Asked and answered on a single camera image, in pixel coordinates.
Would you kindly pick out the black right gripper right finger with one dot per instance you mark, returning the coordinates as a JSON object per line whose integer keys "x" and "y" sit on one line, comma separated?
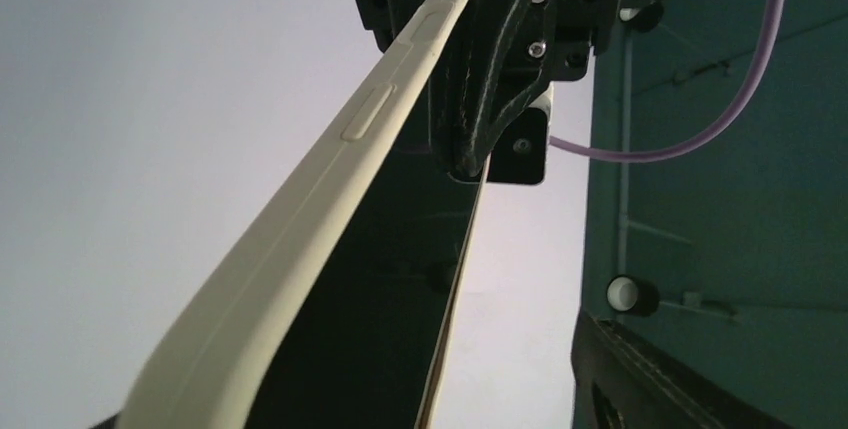
{"x": 624, "y": 381}

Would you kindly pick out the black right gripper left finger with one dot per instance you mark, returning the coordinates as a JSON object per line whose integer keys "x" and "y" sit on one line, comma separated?
{"x": 108, "y": 423}

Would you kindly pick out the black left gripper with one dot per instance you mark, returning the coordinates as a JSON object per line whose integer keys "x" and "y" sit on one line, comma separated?
{"x": 496, "y": 62}

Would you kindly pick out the beige phone case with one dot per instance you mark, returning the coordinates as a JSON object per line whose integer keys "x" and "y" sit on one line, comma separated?
{"x": 207, "y": 369}

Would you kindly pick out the black phone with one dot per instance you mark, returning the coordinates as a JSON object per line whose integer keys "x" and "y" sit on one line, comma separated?
{"x": 360, "y": 350}

